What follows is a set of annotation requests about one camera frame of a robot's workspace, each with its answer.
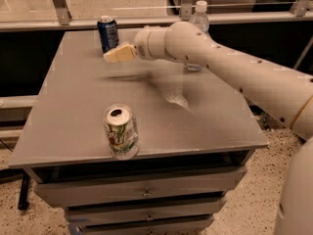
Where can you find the bottom grey drawer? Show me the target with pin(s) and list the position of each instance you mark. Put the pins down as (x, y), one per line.
(155, 227)

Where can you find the middle grey drawer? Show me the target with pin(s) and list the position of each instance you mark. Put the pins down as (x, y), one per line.
(145, 212)

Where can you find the blue pepsi can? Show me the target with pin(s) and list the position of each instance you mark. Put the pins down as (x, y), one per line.
(108, 33)

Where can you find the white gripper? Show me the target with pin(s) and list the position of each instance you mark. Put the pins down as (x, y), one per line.
(141, 45)

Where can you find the clear plastic tea bottle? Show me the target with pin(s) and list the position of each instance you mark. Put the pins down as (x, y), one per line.
(200, 19)

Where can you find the top grey drawer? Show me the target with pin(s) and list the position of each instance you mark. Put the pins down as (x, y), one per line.
(141, 187)

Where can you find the metal railing frame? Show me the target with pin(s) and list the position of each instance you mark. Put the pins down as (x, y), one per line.
(27, 15)

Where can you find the white green 7up can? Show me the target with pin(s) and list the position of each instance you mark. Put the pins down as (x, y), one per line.
(121, 129)

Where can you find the grey drawer cabinet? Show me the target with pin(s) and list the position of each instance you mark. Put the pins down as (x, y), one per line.
(185, 120)

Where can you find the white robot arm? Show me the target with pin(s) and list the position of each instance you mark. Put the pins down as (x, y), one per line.
(283, 93)

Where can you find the grey drawer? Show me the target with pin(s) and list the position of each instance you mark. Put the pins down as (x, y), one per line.
(145, 212)
(141, 187)
(155, 227)

